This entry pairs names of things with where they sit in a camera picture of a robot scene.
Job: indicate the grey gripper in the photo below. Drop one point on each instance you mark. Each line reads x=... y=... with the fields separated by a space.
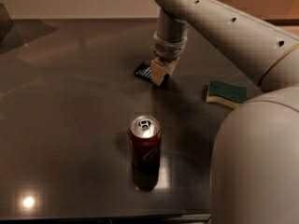
x=168 y=50

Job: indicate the blue rxbar blueberry wrapper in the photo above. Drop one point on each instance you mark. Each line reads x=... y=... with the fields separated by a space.
x=143 y=71

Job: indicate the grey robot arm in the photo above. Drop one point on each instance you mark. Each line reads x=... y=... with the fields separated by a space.
x=254 y=170

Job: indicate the red coke can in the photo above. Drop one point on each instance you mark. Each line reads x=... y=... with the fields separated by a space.
x=145 y=138

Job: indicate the green and yellow sponge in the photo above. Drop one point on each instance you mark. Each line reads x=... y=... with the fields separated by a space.
x=226 y=94

